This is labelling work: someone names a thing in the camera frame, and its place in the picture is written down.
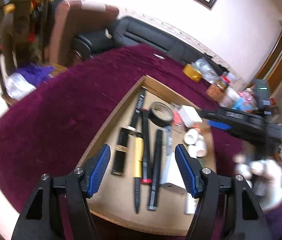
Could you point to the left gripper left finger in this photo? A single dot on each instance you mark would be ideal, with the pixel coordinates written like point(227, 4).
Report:
point(41, 217)

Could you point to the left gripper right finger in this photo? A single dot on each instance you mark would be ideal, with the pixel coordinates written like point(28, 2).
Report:
point(242, 215)

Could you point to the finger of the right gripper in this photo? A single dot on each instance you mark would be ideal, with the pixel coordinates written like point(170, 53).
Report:
point(219, 125)
point(234, 119)

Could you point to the white glue bottle orange cap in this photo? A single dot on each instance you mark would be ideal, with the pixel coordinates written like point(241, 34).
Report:
point(191, 136)

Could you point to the small white charger cube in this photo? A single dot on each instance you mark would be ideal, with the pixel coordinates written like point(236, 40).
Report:
point(189, 116)

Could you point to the white plastic bottle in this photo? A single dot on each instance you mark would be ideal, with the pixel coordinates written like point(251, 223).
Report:
point(198, 150)

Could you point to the clear plastic pen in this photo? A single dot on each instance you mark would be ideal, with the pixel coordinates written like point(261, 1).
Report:
point(169, 140)

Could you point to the grey tape roll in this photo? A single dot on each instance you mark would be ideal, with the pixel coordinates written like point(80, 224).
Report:
point(161, 114)

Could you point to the black lipstick tube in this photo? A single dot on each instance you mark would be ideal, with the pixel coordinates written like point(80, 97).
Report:
point(121, 150)

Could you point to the yellow green pen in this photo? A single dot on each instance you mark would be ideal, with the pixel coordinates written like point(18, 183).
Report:
point(137, 172)

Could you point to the black marker grey cap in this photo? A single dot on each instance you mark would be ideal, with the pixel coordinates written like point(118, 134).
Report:
point(138, 108)

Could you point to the large white power adapter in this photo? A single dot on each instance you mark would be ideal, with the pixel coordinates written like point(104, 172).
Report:
point(171, 178)

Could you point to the black marker red cap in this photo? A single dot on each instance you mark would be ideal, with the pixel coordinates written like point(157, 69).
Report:
point(146, 163)

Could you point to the white gloved right hand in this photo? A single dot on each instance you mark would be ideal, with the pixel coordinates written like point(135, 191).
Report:
point(265, 179)

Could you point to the blue labelled canister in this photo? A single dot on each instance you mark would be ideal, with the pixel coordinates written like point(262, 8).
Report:
point(245, 104)

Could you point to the white plastic jar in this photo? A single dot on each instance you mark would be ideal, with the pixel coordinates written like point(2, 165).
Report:
point(230, 98)

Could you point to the brown glass jar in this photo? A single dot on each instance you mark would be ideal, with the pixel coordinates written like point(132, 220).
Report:
point(217, 90)

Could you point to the crumpled plastic wrap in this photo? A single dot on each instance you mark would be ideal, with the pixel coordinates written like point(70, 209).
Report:
point(207, 71)

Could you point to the yellow tape roll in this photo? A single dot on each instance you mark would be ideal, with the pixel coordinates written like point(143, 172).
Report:
point(192, 73)

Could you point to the maroon table cloth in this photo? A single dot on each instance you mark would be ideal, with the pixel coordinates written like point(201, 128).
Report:
point(49, 130)

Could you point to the clear plastic bag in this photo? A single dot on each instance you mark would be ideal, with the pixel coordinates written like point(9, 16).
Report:
point(17, 87)

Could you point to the black leather sofa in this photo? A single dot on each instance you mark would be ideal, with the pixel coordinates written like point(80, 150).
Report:
point(129, 31)

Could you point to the purple cloth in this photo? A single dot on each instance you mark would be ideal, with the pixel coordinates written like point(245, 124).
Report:
point(35, 75)

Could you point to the brown armchair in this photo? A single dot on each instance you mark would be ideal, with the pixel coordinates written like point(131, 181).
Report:
point(71, 18)

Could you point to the person in yellow jacket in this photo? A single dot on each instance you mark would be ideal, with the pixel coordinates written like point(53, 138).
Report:
point(25, 30)

